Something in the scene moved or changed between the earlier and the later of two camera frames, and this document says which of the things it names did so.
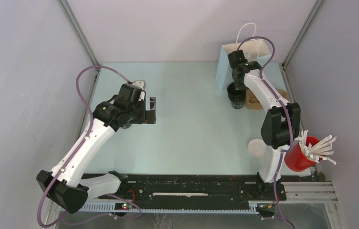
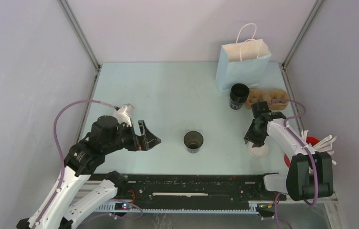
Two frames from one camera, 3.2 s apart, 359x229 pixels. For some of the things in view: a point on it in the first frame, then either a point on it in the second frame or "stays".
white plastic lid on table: (256, 147) stays
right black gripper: (239, 85) -> (249, 136)
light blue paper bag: (256, 50) stays
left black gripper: (147, 117) -> (144, 141)
